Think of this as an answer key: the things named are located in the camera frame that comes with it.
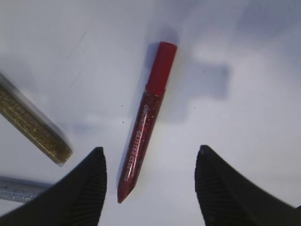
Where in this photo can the silver glitter pen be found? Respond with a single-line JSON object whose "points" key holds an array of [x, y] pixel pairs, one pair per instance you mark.
{"points": [[18, 190]]}

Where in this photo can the gold glitter pen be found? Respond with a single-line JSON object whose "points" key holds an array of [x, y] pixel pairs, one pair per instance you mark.
{"points": [[32, 123]]}

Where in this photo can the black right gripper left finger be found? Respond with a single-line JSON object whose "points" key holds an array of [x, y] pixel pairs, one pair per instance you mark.
{"points": [[76, 200]]}

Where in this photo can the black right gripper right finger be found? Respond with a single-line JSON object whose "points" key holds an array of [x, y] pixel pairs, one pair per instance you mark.
{"points": [[227, 198]]}

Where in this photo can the red glitter pen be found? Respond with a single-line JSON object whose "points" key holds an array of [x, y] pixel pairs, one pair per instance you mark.
{"points": [[146, 118]]}

